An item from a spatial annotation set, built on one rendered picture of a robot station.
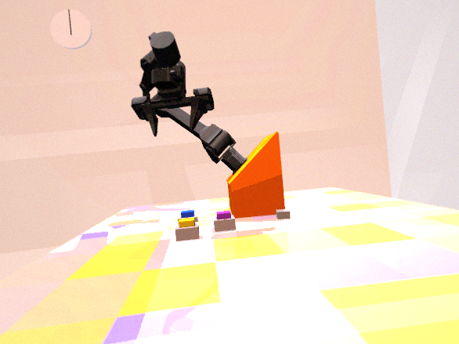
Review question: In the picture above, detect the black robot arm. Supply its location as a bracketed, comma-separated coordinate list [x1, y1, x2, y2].
[139, 31, 248, 175]

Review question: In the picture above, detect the blue button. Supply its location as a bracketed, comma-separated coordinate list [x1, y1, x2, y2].
[178, 210, 198, 224]

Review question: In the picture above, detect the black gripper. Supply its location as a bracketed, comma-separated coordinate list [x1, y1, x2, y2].
[131, 79, 215, 137]

